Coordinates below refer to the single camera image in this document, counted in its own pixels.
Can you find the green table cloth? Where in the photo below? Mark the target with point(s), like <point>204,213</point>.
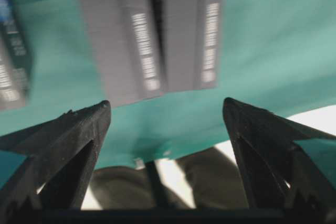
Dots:
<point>276,54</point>

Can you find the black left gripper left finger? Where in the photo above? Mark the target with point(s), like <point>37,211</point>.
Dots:
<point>48,166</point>

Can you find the dark table frame leg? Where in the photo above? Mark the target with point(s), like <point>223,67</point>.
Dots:
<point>159,193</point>

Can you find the black camera box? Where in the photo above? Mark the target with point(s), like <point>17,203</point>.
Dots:
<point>125,45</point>
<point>16,59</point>
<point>189,33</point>

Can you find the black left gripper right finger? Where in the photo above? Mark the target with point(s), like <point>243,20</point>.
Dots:
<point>287,168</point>

